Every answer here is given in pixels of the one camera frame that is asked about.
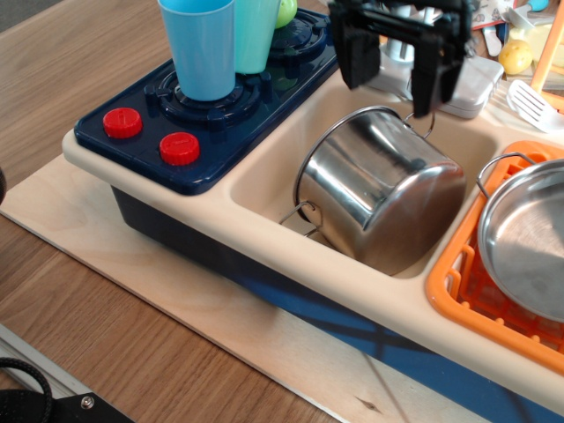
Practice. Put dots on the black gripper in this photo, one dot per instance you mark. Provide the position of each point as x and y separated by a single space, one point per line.
439 32

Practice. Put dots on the stainless steel pot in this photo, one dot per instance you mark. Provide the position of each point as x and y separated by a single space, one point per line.
377 191

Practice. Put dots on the beige toy kitchen sink unit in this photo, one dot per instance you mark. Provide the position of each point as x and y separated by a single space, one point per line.
242 213

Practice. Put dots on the grey toy faucet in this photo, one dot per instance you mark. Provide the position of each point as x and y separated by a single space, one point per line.
477 82

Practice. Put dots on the yellow toy potato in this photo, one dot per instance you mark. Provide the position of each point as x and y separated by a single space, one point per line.
515 57

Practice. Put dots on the green toy fruit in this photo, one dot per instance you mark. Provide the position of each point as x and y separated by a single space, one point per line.
286 13

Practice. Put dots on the white plastic spatula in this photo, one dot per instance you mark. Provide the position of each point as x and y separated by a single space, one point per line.
533 108

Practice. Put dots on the mint green plastic cup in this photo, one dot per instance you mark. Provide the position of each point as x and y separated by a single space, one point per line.
254 25

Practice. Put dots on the light blue plastic cup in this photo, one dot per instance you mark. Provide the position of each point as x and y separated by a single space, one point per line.
201 39

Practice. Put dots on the stainless steel pan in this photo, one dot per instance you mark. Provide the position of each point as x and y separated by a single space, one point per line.
520 235

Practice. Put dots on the red stove knob right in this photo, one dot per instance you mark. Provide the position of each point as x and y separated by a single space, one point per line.
179 149

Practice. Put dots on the red stove knob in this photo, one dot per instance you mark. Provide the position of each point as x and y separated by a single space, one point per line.
179 149
121 123

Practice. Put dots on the orange plastic dish rack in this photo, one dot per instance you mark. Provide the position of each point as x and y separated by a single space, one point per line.
460 288

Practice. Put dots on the dark blue toy stovetop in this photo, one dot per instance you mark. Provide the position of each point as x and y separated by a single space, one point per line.
302 57

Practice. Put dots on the red stove knob left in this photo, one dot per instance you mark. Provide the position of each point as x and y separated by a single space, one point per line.
121 123

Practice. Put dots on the light plywood base board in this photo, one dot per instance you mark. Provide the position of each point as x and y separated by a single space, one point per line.
164 339

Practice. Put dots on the black metal bracket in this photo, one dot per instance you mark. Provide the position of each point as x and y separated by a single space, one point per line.
87 408

